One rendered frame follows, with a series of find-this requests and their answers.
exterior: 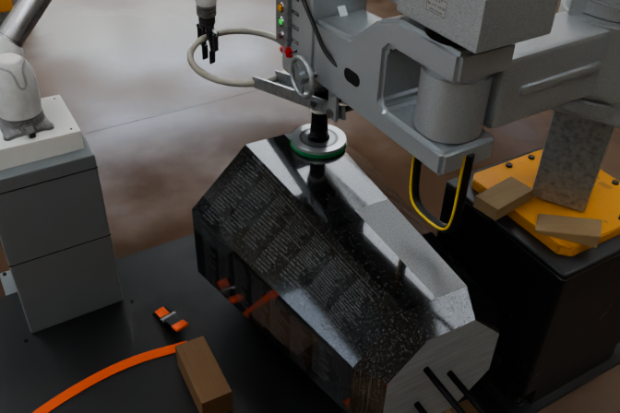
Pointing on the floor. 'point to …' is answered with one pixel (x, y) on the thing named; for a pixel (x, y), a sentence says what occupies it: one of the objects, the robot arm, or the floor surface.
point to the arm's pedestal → (57, 239)
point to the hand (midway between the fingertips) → (208, 54)
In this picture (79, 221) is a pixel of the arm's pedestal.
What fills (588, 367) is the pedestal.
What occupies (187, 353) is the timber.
